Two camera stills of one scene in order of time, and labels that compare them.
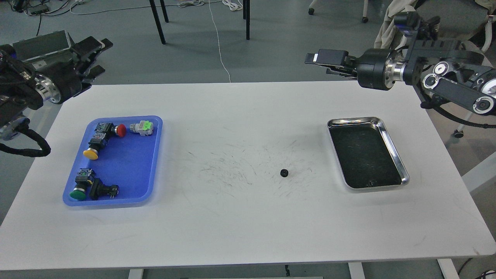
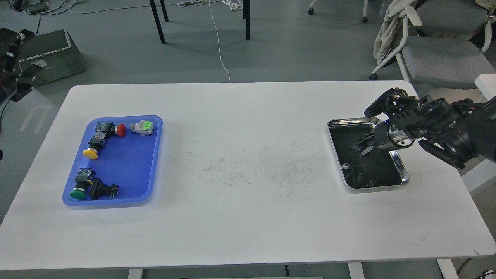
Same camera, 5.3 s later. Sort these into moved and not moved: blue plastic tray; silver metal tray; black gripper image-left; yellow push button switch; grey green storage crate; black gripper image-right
Moved: black gripper image-left; black gripper image-right
Not moved: blue plastic tray; yellow push button switch; silver metal tray; grey green storage crate
